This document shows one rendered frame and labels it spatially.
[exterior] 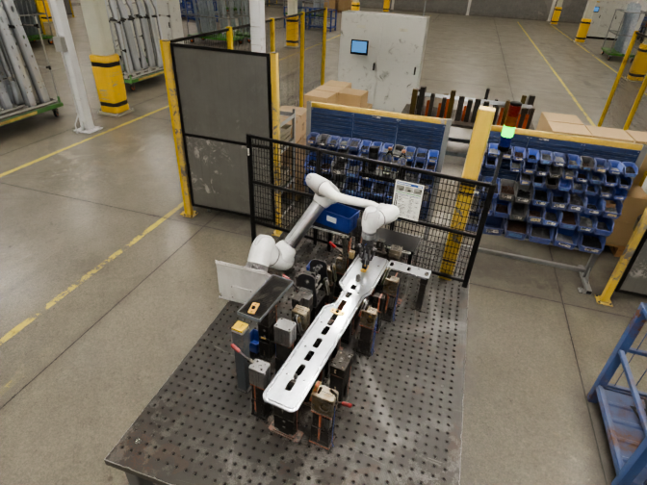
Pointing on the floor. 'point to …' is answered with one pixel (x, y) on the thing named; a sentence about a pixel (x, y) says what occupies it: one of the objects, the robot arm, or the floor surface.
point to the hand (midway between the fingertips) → (365, 263)
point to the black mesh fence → (348, 204)
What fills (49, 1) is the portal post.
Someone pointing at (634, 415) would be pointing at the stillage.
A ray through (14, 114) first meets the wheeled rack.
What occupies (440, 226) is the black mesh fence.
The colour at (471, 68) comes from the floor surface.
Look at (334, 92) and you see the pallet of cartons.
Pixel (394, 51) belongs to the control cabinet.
